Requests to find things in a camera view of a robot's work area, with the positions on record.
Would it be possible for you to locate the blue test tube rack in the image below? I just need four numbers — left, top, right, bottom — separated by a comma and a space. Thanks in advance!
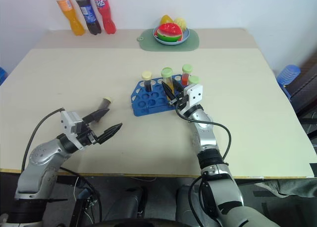
130, 74, 197, 117

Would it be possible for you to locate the pale yellow toy fruit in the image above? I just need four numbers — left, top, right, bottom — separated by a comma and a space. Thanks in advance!
173, 17, 189, 32

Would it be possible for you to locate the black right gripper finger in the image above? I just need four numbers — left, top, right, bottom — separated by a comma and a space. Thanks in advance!
172, 78, 185, 94
161, 82, 177, 103

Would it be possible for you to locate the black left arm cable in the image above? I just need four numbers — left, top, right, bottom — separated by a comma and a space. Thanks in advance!
21, 107, 66, 173

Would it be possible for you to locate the grey cloth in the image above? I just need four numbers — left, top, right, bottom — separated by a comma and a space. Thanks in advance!
254, 163, 317, 201

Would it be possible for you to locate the black metal stand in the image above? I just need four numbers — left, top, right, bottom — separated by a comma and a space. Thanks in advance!
68, 186, 100, 227

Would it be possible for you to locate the short tube with green cap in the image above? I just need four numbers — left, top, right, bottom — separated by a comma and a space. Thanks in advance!
188, 75, 201, 87

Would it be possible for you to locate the black cable under table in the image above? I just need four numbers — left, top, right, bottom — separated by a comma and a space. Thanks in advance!
60, 166, 103, 227

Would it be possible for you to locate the green silicone mat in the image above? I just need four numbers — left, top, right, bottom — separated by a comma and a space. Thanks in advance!
136, 28, 201, 53

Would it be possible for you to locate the red soda bottle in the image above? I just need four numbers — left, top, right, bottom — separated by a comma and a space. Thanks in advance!
92, 0, 117, 35

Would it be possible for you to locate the toy watermelon slice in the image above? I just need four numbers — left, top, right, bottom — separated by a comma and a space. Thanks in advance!
154, 23, 184, 43

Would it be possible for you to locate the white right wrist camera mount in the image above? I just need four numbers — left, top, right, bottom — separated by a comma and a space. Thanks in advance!
182, 83, 204, 112

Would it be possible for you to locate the dark tube with cream cap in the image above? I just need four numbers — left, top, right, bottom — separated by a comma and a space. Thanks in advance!
141, 71, 153, 93

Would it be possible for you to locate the dark brown cabinet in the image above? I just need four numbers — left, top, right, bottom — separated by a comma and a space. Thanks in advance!
288, 51, 317, 148

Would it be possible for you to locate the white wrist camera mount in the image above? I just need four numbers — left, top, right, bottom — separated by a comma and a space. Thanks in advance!
60, 110, 86, 150
182, 83, 204, 112

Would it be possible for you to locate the brown tube with cream cap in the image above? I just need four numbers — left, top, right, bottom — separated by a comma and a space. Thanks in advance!
94, 96, 113, 125

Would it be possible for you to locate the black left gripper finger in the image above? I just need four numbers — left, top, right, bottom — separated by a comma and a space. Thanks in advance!
96, 122, 123, 145
82, 108, 110, 125

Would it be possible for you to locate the orange soda bottle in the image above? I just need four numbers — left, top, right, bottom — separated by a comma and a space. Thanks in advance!
54, 0, 86, 37

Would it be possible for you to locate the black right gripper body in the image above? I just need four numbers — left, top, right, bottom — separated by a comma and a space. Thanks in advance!
168, 90, 188, 109

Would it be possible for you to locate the grey rounded shape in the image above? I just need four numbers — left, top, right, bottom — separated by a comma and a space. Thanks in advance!
174, 184, 207, 223
102, 185, 150, 221

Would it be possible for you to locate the blue plastic stool stack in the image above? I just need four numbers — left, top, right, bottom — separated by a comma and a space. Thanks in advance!
276, 64, 302, 97

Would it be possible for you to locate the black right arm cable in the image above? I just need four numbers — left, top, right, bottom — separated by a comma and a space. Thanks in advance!
175, 104, 233, 163

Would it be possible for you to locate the yellow tube with green cap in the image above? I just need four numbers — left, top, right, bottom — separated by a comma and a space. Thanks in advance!
160, 66, 174, 89

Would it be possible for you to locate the red tube with green cap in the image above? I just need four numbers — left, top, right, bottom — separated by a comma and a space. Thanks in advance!
181, 63, 194, 86

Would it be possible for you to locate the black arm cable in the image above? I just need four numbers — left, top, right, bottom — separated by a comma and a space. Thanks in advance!
175, 104, 233, 163
21, 107, 66, 173

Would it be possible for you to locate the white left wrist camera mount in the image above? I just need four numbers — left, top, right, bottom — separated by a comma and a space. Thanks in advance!
60, 110, 86, 150

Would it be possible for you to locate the blue bowl of fruit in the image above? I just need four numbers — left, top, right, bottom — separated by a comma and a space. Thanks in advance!
153, 27, 191, 46

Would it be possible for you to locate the dark cola bottle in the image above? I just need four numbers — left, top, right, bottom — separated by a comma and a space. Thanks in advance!
74, 0, 103, 36

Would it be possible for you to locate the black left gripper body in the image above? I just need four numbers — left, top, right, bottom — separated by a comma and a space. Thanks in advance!
75, 122, 100, 146

